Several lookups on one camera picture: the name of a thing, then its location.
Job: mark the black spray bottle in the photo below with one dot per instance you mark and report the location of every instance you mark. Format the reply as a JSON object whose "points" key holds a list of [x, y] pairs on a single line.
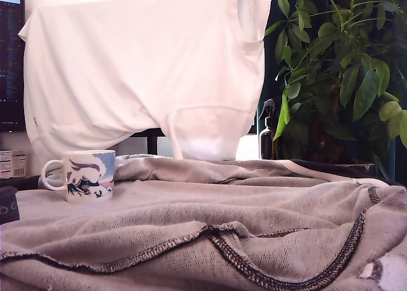
{"points": [[267, 138]]}

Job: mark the grey knitted cloth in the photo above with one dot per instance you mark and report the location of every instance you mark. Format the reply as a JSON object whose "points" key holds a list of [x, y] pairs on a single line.
{"points": [[203, 227]]}

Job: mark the white box with barcode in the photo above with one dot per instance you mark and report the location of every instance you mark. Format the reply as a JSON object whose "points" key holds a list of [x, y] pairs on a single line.
{"points": [[12, 164]]}

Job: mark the white mug with blue print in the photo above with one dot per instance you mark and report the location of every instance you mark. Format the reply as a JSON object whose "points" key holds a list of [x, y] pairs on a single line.
{"points": [[89, 176]]}

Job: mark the white t-shirt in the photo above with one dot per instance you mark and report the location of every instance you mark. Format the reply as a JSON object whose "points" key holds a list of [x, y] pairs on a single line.
{"points": [[143, 65]]}

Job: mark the black monitor stand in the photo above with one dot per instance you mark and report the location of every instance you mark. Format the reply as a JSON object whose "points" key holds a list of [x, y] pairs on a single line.
{"points": [[152, 143]]}

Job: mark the black computer monitor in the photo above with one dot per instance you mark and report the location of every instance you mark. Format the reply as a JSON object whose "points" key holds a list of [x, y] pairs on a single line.
{"points": [[11, 65]]}

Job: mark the green leafy houseplant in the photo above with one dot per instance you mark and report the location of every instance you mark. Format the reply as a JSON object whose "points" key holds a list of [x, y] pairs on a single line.
{"points": [[343, 81]]}

